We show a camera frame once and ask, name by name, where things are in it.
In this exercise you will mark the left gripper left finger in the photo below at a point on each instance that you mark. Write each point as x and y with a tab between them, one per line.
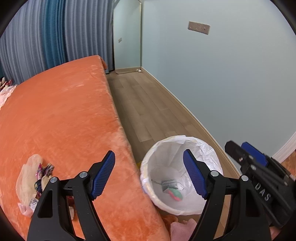
51	219

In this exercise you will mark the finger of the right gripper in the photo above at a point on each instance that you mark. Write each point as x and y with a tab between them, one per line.
272	174
258	156

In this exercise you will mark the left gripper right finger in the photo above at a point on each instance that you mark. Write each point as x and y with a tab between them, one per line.
246	218

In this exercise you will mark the cream tulle veil bundle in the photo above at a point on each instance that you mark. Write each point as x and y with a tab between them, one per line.
25	184

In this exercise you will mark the grey fabric scrap with cord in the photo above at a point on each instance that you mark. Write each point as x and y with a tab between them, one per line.
169	183

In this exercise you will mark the white lined trash bin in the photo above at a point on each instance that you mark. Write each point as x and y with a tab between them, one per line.
164	160

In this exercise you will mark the colourful snack wrapper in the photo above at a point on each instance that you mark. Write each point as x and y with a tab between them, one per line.
43	175

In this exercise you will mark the orange velvet bed blanket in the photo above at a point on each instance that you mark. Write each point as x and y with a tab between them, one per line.
67	116

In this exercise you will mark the pink floral bed sheet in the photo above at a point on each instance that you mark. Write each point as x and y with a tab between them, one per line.
5	94

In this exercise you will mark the toys on nightstand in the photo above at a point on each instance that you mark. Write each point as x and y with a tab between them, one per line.
5	83

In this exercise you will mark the standing floor mirror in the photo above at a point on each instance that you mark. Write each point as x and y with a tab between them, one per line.
127	36

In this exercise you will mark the brown wall switch panel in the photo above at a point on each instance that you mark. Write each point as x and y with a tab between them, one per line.
199	27

